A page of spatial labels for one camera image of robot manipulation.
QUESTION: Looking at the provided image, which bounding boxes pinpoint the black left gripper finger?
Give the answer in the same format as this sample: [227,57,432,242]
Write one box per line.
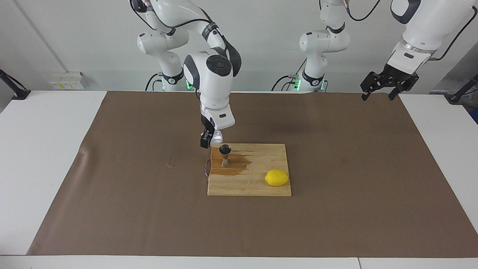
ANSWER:
[388,75,419,101]
[360,72,387,101]

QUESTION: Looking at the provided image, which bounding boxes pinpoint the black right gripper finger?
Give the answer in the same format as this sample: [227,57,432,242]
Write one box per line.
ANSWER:
[200,129,214,149]

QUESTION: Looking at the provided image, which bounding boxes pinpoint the stainless steel double jigger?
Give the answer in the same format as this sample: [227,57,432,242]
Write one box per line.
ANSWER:
[219,144,232,168]

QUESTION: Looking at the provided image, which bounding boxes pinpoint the wooden cutting board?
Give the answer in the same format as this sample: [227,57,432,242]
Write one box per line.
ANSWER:
[205,143,292,197]

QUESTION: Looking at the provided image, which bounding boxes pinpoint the yellow lemon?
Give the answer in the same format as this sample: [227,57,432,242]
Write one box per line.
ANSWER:
[265,169,290,187]

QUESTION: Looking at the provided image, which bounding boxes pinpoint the brown paper table cover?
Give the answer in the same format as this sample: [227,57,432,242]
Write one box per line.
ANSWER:
[27,91,478,258]

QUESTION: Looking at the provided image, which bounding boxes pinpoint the black camera stand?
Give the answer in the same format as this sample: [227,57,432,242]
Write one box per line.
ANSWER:
[448,74,478,104]
[0,69,31,100]

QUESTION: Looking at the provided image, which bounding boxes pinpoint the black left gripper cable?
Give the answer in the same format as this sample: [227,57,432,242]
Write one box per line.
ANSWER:
[344,0,478,61]

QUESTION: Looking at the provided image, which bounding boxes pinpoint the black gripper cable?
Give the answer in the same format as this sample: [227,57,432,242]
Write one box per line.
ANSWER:
[344,0,478,61]
[142,7,209,30]

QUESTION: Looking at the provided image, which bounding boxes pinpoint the black right base cable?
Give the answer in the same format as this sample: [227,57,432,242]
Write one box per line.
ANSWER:
[145,73,165,91]

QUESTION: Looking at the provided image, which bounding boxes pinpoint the black base cable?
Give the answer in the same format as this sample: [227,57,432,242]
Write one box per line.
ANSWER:
[271,58,301,91]
[145,73,165,91]

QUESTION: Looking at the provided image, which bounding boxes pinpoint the black left base cable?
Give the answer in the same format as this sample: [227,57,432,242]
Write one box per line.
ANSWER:
[271,58,301,91]

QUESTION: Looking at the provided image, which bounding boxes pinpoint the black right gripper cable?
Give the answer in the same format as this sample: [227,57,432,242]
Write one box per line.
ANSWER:
[142,7,209,30]

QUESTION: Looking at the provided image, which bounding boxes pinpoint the white wall socket box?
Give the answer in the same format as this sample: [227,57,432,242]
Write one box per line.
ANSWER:
[50,72,86,90]

